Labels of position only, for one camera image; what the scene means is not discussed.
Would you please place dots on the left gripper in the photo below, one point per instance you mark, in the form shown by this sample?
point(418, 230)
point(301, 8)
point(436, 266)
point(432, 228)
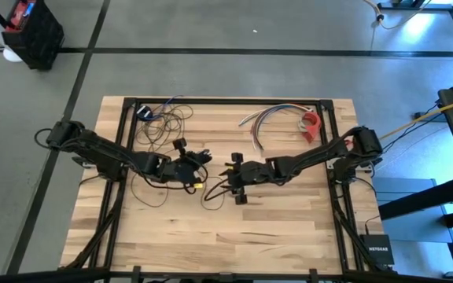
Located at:
point(179, 171)

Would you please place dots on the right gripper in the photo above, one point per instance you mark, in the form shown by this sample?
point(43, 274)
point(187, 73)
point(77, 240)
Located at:
point(254, 173)

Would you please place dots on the black plastic spool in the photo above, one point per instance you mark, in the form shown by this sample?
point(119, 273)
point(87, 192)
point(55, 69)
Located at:
point(207, 154)

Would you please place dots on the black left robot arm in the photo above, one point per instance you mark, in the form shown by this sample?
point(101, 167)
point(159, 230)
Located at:
point(104, 153)

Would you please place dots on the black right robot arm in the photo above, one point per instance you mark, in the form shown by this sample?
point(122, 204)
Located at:
point(313, 157)

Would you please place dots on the black overhead gantry bar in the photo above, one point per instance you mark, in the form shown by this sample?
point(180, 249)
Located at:
point(226, 277)

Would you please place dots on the red tape dispenser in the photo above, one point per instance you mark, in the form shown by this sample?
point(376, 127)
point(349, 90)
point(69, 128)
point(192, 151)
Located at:
point(311, 120)

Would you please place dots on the black Netgear box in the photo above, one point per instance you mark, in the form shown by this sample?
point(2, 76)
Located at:
point(376, 249)

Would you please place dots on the black floor box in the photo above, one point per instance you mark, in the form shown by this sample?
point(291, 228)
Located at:
point(37, 39)

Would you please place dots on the blue round camera mount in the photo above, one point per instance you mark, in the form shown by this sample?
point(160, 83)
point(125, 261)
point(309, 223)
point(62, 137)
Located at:
point(144, 112)

